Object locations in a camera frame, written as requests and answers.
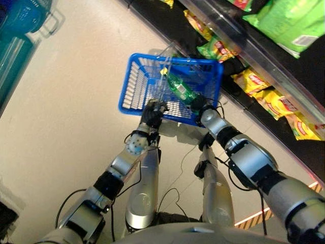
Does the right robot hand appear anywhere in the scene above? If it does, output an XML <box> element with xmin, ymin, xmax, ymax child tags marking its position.
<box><xmin>189</xmin><ymin>93</ymin><xmax>214</xmax><ymax>114</ymax></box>

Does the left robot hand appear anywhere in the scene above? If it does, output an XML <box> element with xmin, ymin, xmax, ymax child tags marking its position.
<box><xmin>140</xmin><ymin>99</ymin><xmax>170</xmax><ymax>129</ymax></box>

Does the green plastic drink bottle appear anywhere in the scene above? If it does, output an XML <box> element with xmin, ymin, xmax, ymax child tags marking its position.
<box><xmin>166</xmin><ymin>72</ymin><xmax>202</xmax><ymax>105</ymax></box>

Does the blue plastic shopping basket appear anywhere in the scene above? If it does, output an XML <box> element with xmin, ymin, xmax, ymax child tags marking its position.
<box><xmin>118</xmin><ymin>42</ymin><xmax>224</xmax><ymax>128</ymax></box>

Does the green chips bag red logo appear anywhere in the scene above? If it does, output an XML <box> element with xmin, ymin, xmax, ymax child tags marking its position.
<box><xmin>197</xmin><ymin>35</ymin><xmax>241</xmax><ymax>64</ymax></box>

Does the yellow chips bag red logo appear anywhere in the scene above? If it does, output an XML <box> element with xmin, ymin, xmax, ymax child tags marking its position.
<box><xmin>231</xmin><ymin>68</ymin><xmax>271</xmax><ymax>98</ymax></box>
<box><xmin>254</xmin><ymin>89</ymin><xmax>303</xmax><ymax>121</ymax></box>
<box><xmin>285</xmin><ymin>111</ymin><xmax>324</xmax><ymax>141</ymax></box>

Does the left silver robot leg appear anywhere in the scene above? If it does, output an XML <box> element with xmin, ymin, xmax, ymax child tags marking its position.
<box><xmin>125</xmin><ymin>134</ymin><xmax>161</xmax><ymax>233</ymax></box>

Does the silver robot leg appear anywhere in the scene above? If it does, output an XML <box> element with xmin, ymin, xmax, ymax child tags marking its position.
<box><xmin>194</xmin><ymin>137</ymin><xmax>236</xmax><ymax>227</ymax></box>
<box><xmin>125</xmin><ymin>134</ymin><xmax>161</xmax><ymax>233</ymax></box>

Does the black shop shelf unit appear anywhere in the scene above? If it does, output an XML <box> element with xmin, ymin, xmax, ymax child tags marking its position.
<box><xmin>119</xmin><ymin>0</ymin><xmax>325</xmax><ymax>184</ymax></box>

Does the right silver robot leg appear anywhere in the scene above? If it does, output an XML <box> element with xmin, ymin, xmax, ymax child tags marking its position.
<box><xmin>194</xmin><ymin>137</ymin><xmax>236</xmax><ymax>227</ymax></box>

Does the red and green snack bag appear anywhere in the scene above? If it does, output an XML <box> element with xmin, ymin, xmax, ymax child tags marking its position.
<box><xmin>226</xmin><ymin>0</ymin><xmax>257</xmax><ymax>12</ymax></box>

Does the large light green snack bag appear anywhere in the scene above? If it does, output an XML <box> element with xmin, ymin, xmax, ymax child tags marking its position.
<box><xmin>242</xmin><ymin>0</ymin><xmax>325</xmax><ymax>59</ymax></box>

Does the silver robot torso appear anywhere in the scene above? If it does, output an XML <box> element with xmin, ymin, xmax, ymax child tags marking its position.
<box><xmin>118</xmin><ymin>222</ymin><xmax>289</xmax><ymax>244</ymax></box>

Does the striped floor tape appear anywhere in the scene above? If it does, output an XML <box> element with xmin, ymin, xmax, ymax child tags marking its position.
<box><xmin>234</xmin><ymin>181</ymin><xmax>323</xmax><ymax>227</ymax></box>

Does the stack of blue baskets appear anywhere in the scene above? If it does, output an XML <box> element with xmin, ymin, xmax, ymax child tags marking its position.
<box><xmin>0</xmin><ymin>0</ymin><xmax>66</xmax><ymax>39</ymax></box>

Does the dark object at floor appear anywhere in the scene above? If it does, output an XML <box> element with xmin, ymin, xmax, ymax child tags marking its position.
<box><xmin>0</xmin><ymin>200</ymin><xmax>20</xmax><ymax>237</ymax></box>

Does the thin white cable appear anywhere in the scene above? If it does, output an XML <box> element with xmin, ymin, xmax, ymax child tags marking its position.
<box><xmin>167</xmin><ymin>144</ymin><xmax>202</xmax><ymax>202</ymax></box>

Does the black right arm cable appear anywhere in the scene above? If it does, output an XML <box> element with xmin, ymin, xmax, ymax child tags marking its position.
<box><xmin>214</xmin><ymin>152</ymin><xmax>268</xmax><ymax>236</ymax></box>

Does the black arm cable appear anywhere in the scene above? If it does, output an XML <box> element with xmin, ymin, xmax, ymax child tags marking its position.
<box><xmin>55</xmin><ymin>188</ymin><xmax>87</xmax><ymax>230</ymax></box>
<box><xmin>214</xmin><ymin>152</ymin><xmax>268</xmax><ymax>236</ymax></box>

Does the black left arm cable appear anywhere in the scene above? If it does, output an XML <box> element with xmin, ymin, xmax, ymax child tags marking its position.
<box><xmin>55</xmin><ymin>188</ymin><xmax>87</xmax><ymax>230</ymax></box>

